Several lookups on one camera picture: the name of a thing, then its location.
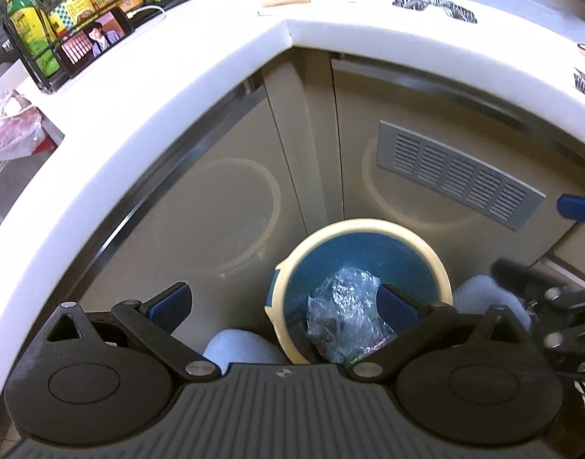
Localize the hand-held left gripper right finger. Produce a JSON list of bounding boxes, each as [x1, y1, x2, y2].
[[352, 284, 537, 382]]

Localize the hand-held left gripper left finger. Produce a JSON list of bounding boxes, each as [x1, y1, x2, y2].
[[31, 283, 217, 382]]

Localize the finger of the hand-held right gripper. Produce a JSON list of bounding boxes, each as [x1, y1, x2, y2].
[[557, 194, 585, 225], [493, 258, 568, 304]]

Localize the clear plastic bag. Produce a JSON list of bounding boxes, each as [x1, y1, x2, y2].
[[306, 265, 398, 364]]

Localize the cream waste bin blue liner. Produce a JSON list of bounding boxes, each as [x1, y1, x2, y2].
[[266, 219, 453, 365]]

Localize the white fluffy slipper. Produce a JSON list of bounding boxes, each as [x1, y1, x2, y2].
[[204, 329, 288, 376], [452, 275, 532, 330]]

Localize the grey vent grille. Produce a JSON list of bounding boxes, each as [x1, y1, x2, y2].
[[376, 120, 546, 230]]

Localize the clear bag of meat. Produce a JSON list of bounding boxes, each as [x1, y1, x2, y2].
[[0, 88, 43, 163]]

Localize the smartphone showing video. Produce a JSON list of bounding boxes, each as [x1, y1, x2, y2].
[[53, 10, 130, 77]]

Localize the bottle with checkered label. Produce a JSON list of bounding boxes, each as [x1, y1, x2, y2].
[[48, 0, 96, 34]]

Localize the green bottle yellow cap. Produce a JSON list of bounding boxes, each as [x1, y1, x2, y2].
[[4, 0, 59, 77]]

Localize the black wire rack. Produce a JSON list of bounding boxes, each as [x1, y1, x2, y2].
[[0, 0, 200, 94]]

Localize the white charging cable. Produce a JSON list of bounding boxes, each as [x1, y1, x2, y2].
[[129, 5, 168, 24]]

